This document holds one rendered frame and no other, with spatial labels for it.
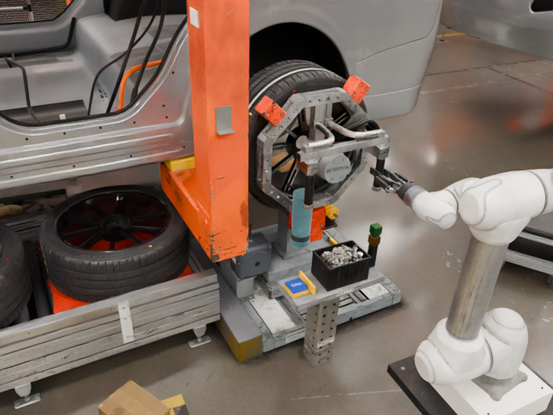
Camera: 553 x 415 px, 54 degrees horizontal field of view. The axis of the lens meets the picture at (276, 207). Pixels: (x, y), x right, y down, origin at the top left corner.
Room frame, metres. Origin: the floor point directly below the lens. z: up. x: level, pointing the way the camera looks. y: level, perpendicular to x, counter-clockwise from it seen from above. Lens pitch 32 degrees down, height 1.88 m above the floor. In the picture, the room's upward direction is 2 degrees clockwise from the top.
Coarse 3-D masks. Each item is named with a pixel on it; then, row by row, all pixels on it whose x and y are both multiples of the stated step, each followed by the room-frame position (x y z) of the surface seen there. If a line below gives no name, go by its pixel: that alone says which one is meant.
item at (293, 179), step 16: (304, 112) 2.18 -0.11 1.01; (336, 112) 2.39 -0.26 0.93; (288, 128) 2.14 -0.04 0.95; (304, 128) 2.18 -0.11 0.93; (272, 144) 2.11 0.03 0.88; (288, 144) 2.14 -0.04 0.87; (288, 160) 2.14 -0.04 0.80; (272, 176) 2.30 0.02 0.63; (288, 176) 2.16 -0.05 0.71; (304, 176) 2.32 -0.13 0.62; (288, 192) 2.15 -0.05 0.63
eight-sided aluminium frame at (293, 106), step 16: (304, 96) 2.07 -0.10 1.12; (320, 96) 2.09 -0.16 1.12; (336, 96) 2.13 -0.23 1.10; (288, 112) 2.02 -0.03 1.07; (352, 112) 2.17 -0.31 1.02; (272, 128) 2.00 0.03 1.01; (352, 160) 2.26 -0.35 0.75; (352, 176) 2.19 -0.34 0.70; (272, 192) 1.99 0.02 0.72; (320, 192) 2.18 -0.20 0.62; (336, 192) 2.15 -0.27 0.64; (288, 208) 2.03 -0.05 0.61
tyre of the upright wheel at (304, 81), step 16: (272, 64) 2.32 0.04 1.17; (288, 64) 2.30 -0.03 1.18; (304, 64) 2.31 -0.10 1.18; (256, 80) 2.23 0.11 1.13; (272, 80) 2.19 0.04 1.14; (288, 80) 2.14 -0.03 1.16; (304, 80) 2.15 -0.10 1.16; (320, 80) 2.19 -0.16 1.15; (336, 80) 2.22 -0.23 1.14; (272, 96) 2.08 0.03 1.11; (288, 96) 2.11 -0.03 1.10; (256, 112) 2.06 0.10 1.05; (256, 128) 2.04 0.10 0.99; (256, 144) 2.04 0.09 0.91; (256, 160) 2.04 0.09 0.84; (256, 176) 2.04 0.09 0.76; (256, 192) 2.04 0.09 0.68; (272, 208) 2.10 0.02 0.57
